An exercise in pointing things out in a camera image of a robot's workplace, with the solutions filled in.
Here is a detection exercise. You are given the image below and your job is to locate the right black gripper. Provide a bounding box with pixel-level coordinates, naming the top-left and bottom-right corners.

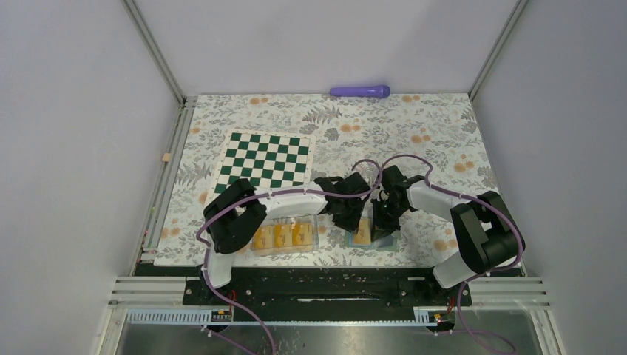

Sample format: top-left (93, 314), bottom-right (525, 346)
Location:
top-left (370, 198), bottom-right (408, 242)

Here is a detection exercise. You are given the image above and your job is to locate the green leather card holder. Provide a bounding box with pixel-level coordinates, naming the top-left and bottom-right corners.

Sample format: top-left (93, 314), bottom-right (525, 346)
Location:
top-left (345, 231), bottom-right (398, 251)

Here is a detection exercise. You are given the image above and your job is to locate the clear plastic card box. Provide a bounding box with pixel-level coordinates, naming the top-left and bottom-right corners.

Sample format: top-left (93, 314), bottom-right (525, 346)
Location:
top-left (251, 214), bottom-right (319, 256)

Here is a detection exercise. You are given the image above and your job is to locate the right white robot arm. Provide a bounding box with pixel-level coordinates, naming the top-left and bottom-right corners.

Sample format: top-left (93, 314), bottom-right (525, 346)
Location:
top-left (371, 166), bottom-right (525, 305)

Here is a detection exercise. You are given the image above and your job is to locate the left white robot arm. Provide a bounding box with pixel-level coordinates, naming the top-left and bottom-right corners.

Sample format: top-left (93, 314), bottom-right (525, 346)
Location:
top-left (197, 172), bottom-right (374, 304)

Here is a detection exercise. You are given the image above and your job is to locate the green white chessboard mat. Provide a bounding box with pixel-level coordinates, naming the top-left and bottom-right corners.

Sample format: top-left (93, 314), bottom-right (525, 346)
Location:
top-left (207, 130), bottom-right (316, 198)

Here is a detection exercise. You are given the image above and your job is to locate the purple cylinder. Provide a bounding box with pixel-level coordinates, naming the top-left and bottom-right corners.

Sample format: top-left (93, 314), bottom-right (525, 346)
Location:
top-left (329, 85), bottom-right (390, 98)

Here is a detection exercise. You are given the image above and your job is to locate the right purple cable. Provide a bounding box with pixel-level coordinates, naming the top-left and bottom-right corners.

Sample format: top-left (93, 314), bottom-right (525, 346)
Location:
top-left (379, 154), bottom-right (526, 354)

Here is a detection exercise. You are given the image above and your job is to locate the purple cable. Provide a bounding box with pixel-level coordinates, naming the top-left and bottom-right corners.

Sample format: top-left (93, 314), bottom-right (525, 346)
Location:
top-left (195, 158), bottom-right (384, 355)
top-left (379, 154), bottom-right (526, 354)

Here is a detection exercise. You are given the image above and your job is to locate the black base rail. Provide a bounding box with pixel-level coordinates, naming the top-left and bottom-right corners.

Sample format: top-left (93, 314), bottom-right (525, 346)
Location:
top-left (183, 267), bottom-right (478, 322)

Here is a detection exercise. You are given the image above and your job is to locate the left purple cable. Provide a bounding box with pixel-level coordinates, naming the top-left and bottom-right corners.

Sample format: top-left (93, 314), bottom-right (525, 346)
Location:
top-left (195, 158), bottom-right (384, 355)

